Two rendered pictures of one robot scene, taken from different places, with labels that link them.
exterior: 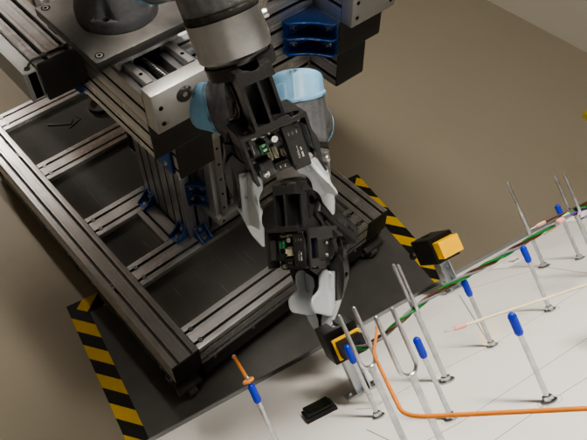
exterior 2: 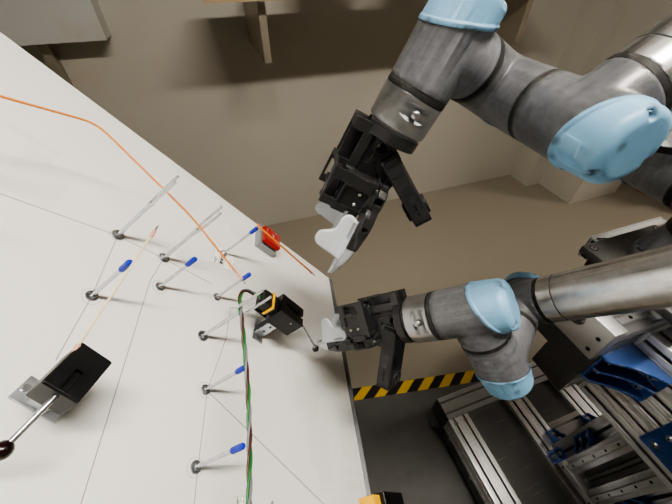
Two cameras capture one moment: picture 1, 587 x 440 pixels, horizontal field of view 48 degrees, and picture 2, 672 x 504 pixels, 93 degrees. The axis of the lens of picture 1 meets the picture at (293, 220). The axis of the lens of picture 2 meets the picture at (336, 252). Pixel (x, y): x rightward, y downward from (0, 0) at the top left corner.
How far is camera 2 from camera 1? 0.74 m
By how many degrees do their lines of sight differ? 68
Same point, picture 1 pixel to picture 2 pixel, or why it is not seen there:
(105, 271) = not seen: hidden behind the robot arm
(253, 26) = (385, 97)
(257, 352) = (457, 484)
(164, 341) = (457, 399)
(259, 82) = (366, 139)
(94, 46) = (606, 247)
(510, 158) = not seen: outside the picture
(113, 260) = not seen: hidden behind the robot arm
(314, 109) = (459, 306)
